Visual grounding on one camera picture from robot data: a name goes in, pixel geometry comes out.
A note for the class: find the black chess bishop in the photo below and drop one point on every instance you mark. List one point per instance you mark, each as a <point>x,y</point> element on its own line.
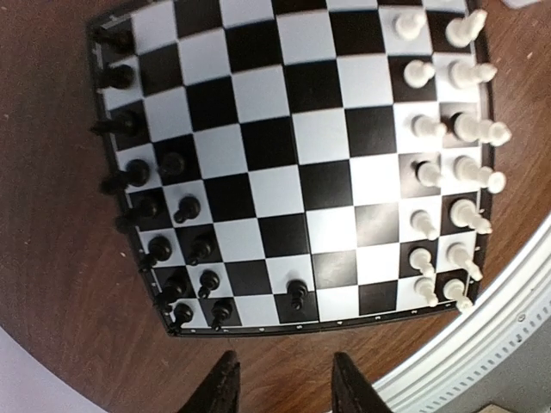
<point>126,122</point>

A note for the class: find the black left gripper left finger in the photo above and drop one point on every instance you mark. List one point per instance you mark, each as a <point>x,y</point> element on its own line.
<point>219,392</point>

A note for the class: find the black chess knight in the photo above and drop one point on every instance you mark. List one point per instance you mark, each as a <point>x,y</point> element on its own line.
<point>118,77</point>

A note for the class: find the black chess rook corner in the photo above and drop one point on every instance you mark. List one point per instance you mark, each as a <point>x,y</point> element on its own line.
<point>120,39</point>

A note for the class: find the white chess piece row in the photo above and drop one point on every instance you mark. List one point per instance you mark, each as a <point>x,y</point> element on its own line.
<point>446,138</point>

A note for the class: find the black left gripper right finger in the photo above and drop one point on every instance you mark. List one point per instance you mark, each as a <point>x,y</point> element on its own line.
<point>350,391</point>

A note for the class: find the front aluminium rail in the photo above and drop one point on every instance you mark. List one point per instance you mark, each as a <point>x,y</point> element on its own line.
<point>504,316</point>

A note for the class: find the black chess king piece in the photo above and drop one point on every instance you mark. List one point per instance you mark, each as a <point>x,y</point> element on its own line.
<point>147,208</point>

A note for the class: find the black white chessboard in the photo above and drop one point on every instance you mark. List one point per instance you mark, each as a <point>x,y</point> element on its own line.
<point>283,111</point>

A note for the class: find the black chess queen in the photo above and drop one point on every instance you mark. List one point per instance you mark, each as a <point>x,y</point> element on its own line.
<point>137,173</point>

